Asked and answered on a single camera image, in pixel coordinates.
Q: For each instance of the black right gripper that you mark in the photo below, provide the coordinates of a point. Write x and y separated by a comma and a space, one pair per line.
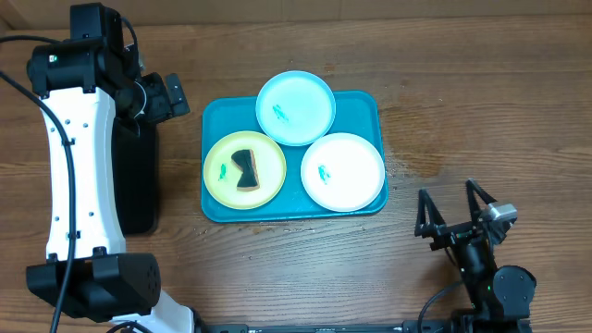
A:
448, 233

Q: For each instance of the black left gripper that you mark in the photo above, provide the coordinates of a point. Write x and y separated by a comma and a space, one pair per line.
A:
160, 112

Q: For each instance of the black orange sponge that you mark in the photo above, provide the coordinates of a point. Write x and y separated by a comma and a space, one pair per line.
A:
244, 160

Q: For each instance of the white plate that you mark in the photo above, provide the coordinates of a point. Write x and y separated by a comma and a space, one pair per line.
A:
342, 172

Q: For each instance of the yellow green plate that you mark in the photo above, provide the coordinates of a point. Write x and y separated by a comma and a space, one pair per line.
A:
220, 175

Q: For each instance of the light blue plate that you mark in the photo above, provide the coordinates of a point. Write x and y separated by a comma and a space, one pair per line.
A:
295, 108

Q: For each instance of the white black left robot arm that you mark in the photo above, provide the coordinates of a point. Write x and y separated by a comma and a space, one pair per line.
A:
101, 114

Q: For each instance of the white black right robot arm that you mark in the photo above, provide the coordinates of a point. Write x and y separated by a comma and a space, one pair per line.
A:
500, 296

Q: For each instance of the black rectangular tray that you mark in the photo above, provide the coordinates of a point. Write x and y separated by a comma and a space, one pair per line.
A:
135, 174

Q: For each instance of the teal plastic serving tray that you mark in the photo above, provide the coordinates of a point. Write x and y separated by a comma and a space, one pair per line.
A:
357, 113

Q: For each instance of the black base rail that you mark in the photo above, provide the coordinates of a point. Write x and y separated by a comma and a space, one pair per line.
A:
324, 328

